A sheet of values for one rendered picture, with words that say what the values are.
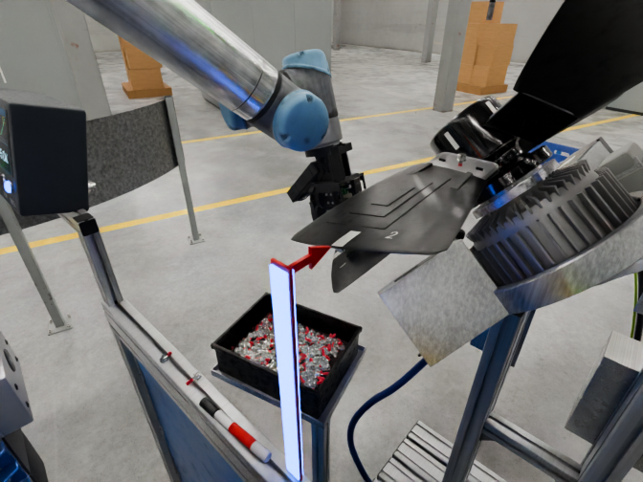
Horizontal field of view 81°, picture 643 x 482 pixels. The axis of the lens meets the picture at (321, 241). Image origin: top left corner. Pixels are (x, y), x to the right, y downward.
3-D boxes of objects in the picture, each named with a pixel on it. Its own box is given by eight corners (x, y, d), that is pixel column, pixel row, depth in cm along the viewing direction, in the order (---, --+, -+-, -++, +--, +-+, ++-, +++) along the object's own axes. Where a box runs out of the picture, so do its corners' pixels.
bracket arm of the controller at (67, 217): (99, 231, 70) (95, 217, 69) (82, 237, 68) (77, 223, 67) (57, 196, 84) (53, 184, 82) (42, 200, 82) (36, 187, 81)
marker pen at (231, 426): (272, 450, 50) (206, 394, 58) (263, 459, 49) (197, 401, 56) (272, 456, 51) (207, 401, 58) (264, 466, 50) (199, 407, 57)
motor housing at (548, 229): (527, 261, 74) (487, 208, 76) (664, 202, 57) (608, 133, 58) (480, 321, 60) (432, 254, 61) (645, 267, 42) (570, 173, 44)
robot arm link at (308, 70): (270, 62, 65) (313, 54, 68) (286, 127, 68) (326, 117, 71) (286, 52, 58) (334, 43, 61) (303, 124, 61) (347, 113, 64)
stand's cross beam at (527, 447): (576, 475, 79) (583, 465, 77) (571, 491, 77) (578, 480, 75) (487, 420, 90) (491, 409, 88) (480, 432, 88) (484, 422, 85)
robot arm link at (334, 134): (288, 127, 67) (319, 120, 72) (295, 153, 68) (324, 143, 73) (318, 121, 61) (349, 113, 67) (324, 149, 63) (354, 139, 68)
